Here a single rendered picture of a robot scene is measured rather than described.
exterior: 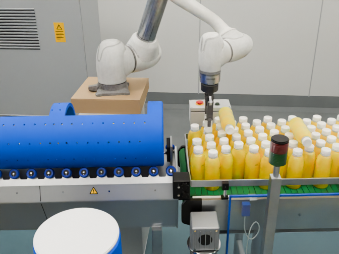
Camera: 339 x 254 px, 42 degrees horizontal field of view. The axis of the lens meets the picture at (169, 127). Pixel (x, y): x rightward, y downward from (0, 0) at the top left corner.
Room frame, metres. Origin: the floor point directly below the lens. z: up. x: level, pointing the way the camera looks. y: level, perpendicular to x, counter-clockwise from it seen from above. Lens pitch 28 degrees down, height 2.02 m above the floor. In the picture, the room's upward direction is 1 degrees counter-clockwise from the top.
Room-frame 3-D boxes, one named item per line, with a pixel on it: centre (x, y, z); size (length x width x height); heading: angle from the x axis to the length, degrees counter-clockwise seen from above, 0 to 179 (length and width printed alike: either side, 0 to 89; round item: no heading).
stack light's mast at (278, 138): (1.35, -0.39, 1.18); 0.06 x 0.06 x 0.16
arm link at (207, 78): (1.77, -0.18, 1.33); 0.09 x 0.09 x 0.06
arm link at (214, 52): (1.78, -0.19, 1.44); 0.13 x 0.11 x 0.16; 130
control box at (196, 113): (2.00, -0.20, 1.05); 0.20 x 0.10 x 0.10; 91
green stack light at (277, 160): (1.35, -0.39, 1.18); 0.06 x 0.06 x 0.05
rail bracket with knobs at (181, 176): (1.51, -0.05, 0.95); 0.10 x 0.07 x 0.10; 1
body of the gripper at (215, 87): (1.77, -0.18, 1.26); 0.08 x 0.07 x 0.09; 1
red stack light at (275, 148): (1.35, -0.39, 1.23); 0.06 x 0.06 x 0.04
